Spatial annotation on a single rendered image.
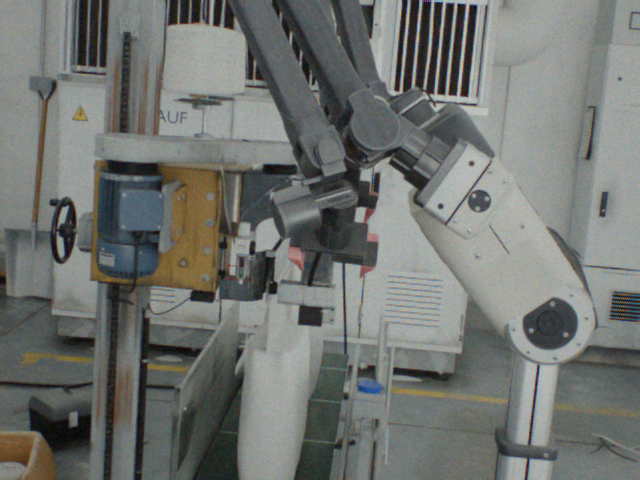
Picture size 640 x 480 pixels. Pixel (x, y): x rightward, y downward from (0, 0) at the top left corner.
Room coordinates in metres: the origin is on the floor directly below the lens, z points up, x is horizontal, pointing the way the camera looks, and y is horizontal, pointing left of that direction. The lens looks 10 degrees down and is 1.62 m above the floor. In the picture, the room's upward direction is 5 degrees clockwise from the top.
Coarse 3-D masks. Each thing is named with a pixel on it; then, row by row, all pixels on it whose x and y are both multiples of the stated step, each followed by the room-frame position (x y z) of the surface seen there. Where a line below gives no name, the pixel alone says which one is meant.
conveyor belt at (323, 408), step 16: (320, 368) 4.05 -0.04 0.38; (336, 368) 4.07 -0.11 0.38; (320, 384) 3.84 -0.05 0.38; (336, 384) 3.86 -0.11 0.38; (240, 400) 3.58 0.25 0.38; (320, 400) 3.65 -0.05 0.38; (336, 400) 3.67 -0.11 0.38; (320, 416) 3.48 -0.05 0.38; (336, 416) 3.49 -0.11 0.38; (224, 432) 3.24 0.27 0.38; (304, 432) 3.30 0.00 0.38; (320, 432) 3.32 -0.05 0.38; (336, 432) 3.33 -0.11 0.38; (224, 448) 3.10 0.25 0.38; (304, 448) 3.16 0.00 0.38; (320, 448) 3.17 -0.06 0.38; (208, 464) 2.96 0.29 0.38; (224, 464) 2.97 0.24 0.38; (304, 464) 3.02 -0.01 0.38; (320, 464) 3.04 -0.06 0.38
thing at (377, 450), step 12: (384, 324) 3.55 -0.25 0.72; (384, 336) 3.55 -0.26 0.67; (384, 348) 3.56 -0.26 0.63; (384, 360) 3.14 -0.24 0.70; (384, 372) 3.04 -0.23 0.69; (384, 384) 3.04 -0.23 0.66; (384, 408) 2.63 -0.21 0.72; (384, 420) 2.63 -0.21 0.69; (372, 432) 2.64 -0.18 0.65; (384, 432) 2.62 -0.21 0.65; (372, 456) 2.63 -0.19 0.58; (372, 468) 2.63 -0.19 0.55
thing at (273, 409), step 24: (288, 264) 3.15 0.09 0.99; (264, 336) 2.91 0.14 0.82; (288, 336) 2.91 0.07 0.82; (264, 360) 2.77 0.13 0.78; (288, 360) 2.77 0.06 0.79; (264, 384) 2.75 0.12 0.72; (288, 384) 2.75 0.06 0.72; (240, 408) 2.81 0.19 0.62; (264, 408) 2.75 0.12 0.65; (288, 408) 2.76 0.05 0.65; (240, 432) 2.79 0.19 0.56; (264, 432) 2.74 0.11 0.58; (288, 432) 2.76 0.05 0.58; (240, 456) 2.78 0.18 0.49; (264, 456) 2.75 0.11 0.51; (288, 456) 2.77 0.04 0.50
